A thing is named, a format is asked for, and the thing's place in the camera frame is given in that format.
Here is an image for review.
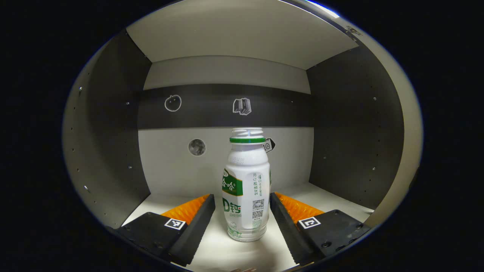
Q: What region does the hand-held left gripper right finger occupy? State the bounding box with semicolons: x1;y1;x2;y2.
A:
270;192;373;265

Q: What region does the white cabinet shelf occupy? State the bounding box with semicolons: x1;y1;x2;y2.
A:
123;183;375;272
126;0;359;70

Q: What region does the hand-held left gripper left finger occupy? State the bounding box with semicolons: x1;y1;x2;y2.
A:
115;194;216;267

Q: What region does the white bottle with green label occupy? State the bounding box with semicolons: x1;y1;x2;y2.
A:
222;128;271;242

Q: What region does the ceiling light strip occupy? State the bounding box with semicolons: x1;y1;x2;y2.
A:
302;0;341;19

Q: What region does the grey and white cabinet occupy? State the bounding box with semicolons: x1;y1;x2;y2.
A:
62;0;423;272

